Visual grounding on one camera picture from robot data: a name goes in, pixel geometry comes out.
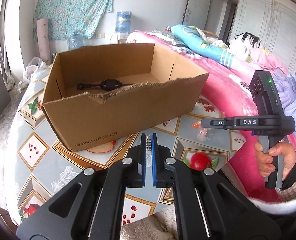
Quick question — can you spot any black watch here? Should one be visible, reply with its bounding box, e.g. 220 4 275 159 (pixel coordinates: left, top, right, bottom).
77 79 133 92

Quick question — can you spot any light blue pillow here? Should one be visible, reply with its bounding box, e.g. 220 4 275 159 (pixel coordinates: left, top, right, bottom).
171 24 234 69

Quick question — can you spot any white plastic bag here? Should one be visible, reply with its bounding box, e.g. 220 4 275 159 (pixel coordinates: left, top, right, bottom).
23 57 48 83

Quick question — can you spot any pink bed quilt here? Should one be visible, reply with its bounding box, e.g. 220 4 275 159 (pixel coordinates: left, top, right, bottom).
126 31 287 203

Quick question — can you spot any brown cardboard box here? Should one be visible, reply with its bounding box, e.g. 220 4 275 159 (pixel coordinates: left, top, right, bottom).
42 43 208 151

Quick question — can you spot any pink bead bracelet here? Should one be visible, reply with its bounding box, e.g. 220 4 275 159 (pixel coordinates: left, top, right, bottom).
191 120 214 140

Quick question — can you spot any white door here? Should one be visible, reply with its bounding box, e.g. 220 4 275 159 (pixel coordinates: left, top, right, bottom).
182 0 211 30

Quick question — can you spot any fruit pattern tablecloth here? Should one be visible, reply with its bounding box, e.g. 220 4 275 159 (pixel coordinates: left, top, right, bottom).
5 68 246 225

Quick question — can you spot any white fluffy sleeve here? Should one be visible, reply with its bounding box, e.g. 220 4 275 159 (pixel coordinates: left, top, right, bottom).
248 180 296 215

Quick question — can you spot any white wardrobe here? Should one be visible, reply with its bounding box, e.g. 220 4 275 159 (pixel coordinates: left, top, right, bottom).
230 0 296 74

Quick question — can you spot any blue water bottle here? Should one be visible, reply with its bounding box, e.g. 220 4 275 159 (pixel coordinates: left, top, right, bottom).
115 11 132 34

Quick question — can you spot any black white plush toy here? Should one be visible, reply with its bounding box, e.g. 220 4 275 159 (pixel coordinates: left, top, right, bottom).
228 32 265 57

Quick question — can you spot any rolled pink paper tube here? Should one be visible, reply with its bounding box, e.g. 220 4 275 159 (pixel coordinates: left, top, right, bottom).
36 18 51 65

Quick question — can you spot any floral teal wall cloth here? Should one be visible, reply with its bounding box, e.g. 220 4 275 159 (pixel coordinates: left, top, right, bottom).
33 0 113 41

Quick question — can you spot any person's right hand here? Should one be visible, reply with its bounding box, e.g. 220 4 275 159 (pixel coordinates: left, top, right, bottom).
254 141 296 180

